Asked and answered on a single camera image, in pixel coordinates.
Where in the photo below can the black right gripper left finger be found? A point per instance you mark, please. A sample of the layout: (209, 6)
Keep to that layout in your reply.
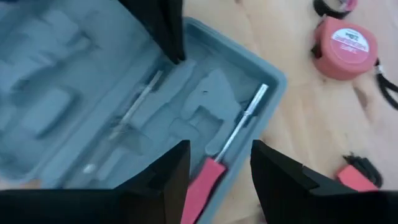
(158, 193)

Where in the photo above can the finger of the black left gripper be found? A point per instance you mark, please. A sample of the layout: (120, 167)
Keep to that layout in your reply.
(161, 25)

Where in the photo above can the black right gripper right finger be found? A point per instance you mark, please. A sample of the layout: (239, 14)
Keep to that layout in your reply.
(286, 193)

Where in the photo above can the grey plastic tool case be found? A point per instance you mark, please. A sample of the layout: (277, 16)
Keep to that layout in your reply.
(77, 93)

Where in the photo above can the pink tape measure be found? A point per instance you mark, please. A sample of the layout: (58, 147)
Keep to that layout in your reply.
(345, 53)

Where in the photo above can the small round brown tape roll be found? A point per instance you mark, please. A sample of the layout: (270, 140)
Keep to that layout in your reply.
(323, 11)

